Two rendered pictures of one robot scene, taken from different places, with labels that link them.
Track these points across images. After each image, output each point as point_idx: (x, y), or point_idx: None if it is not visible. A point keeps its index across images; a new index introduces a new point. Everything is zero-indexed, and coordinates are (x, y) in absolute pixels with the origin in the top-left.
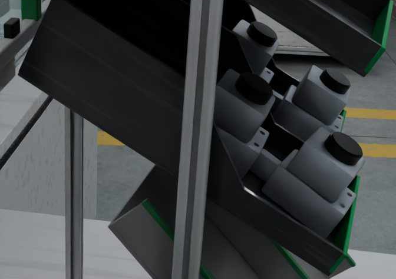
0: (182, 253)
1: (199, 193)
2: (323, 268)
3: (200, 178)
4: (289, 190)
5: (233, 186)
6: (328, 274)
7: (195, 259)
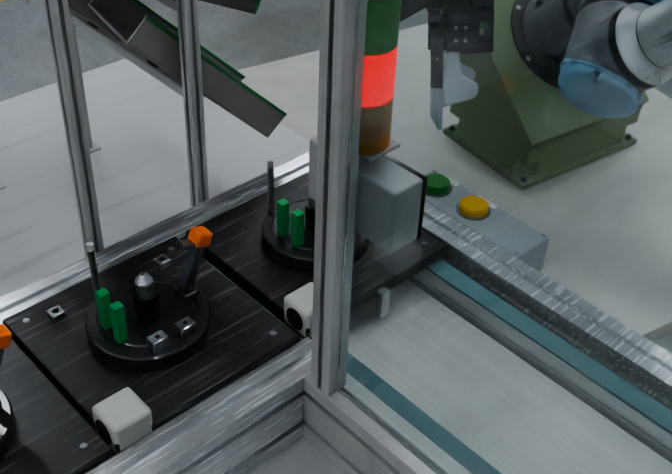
0: (191, 31)
1: None
2: (252, 10)
3: None
4: None
5: None
6: (255, 13)
7: (198, 32)
